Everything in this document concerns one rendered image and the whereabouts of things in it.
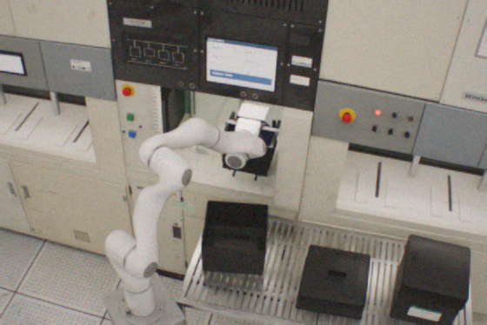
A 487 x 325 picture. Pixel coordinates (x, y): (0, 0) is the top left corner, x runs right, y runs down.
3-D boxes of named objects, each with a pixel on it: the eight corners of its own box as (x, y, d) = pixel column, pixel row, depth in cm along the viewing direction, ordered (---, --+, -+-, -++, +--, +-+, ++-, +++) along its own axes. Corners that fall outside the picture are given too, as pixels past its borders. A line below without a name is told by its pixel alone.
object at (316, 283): (295, 308, 237) (298, 291, 229) (305, 256, 259) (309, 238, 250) (362, 320, 233) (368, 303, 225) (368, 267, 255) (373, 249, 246)
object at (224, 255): (207, 224, 271) (207, 199, 259) (266, 228, 270) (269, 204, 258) (201, 270, 250) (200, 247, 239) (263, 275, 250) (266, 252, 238)
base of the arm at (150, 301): (131, 332, 225) (125, 308, 212) (113, 299, 236) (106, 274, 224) (171, 314, 233) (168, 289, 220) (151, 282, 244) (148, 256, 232)
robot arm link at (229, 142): (236, 119, 209) (268, 138, 236) (197, 126, 216) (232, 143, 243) (236, 142, 207) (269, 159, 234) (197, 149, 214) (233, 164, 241)
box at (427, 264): (387, 318, 234) (402, 285, 217) (396, 268, 254) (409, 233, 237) (450, 332, 229) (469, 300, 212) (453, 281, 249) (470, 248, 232)
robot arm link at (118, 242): (136, 299, 216) (129, 262, 199) (106, 273, 224) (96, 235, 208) (157, 281, 223) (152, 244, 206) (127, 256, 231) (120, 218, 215)
